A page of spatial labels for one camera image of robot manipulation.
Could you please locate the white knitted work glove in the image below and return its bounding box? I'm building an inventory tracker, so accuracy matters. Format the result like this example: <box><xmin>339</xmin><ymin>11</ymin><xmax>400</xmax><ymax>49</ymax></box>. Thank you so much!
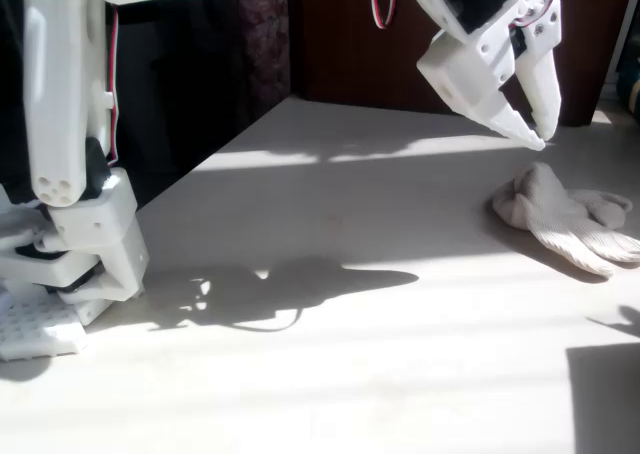
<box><xmin>491</xmin><ymin>161</ymin><xmax>640</xmax><ymax>279</ymax></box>

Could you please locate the dark teal round object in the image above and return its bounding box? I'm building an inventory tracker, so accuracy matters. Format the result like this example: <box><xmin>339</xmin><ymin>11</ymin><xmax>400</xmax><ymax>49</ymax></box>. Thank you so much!
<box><xmin>614</xmin><ymin>48</ymin><xmax>640</xmax><ymax>110</ymax></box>

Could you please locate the dark brown wooden cabinet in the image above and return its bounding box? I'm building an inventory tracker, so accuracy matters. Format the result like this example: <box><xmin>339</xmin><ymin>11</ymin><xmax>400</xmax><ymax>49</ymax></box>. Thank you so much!
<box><xmin>289</xmin><ymin>0</ymin><xmax>636</xmax><ymax>128</ymax></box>

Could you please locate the dark patterned curtain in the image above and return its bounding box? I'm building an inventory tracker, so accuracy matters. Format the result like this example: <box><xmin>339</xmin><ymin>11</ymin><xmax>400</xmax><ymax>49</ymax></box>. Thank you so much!
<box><xmin>219</xmin><ymin>0</ymin><xmax>293</xmax><ymax>125</ymax></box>

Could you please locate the red white black gripper cable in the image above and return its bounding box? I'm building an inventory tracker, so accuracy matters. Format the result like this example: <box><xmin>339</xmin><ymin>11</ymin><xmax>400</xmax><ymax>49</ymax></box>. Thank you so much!
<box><xmin>371</xmin><ymin>0</ymin><xmax>397</xmax><ymax>30</ymax></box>

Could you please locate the white door frame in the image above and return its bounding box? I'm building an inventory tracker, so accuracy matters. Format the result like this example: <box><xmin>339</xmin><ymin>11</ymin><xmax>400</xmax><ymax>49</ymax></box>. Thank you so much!
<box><xmin>592</xmin><ymin>0</ymin><xmax>640</xmax><ymax>113</ymax></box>

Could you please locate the red white black arm cable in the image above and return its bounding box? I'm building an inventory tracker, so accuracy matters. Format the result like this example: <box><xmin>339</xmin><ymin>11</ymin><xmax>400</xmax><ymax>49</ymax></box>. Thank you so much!
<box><xmin>106</xmin><ymin>7</ymin><xmax>122</xmax><ymax>169</ymax></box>

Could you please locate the white perforated base plate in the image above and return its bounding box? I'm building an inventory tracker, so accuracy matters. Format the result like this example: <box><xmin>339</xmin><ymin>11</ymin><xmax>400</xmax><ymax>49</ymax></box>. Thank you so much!
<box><xmin>0</xmin><ymin>293</ymin><xmax>89</xmax><ymax>363</ymax></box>

